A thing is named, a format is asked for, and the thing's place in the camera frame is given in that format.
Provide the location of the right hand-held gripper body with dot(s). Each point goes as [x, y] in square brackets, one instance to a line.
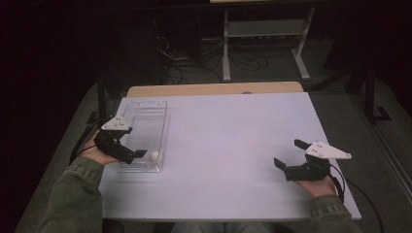
[307, 171]

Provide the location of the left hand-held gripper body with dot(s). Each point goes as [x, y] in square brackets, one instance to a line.
[111, 144]

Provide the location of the white egg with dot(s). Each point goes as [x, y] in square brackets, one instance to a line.
[154, 156]

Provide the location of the clear plastic tray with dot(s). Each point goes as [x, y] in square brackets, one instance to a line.
[149, 129]

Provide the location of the person's right hand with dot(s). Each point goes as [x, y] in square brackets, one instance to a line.
[319, 187]

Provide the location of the person's left hand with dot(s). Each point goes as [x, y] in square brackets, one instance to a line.
[94, 156]

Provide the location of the black metal stand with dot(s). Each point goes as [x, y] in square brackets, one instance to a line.
[101, 97]
[370, 97]

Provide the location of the light wooden table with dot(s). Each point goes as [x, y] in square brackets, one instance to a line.
[210, 89]

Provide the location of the metal rail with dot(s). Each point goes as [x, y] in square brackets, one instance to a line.
[388, 155]

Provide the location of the white metal desk frame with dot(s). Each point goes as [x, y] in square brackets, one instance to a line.
[265, 27]

